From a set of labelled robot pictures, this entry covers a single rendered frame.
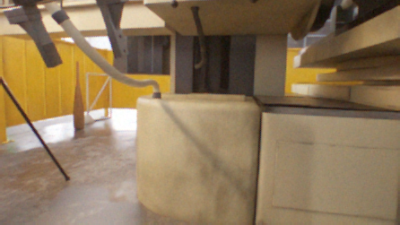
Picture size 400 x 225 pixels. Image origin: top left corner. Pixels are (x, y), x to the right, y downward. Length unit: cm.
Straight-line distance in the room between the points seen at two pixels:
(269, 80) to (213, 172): 82
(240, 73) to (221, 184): 82
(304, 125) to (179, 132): 56
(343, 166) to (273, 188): 30
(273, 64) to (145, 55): 100
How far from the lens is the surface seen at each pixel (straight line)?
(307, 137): 97
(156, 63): 167
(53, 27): 175
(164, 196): 114
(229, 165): 98
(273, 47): 155
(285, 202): 106
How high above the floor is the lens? 70
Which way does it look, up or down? 5 degrees down
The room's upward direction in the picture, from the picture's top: 2 degrees clockwise
